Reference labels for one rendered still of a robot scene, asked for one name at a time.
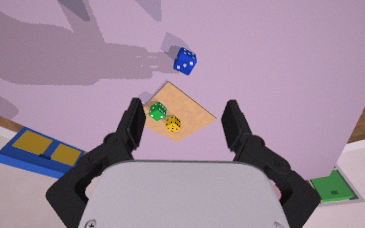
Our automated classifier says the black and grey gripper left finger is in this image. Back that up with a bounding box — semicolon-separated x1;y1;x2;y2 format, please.
45;98;146;228

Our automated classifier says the green die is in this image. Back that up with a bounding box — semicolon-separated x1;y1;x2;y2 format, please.
148;102;167;121

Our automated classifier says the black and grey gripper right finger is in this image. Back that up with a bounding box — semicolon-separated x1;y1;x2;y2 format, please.
221;100;321;228

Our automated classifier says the yellow die with black pips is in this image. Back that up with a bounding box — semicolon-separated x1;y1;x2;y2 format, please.
165;115;181;133

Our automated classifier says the blue die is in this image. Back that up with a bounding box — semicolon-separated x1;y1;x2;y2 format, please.
173;47;197;76

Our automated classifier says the tan mat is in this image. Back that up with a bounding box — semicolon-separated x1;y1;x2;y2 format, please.
143;81;217;142

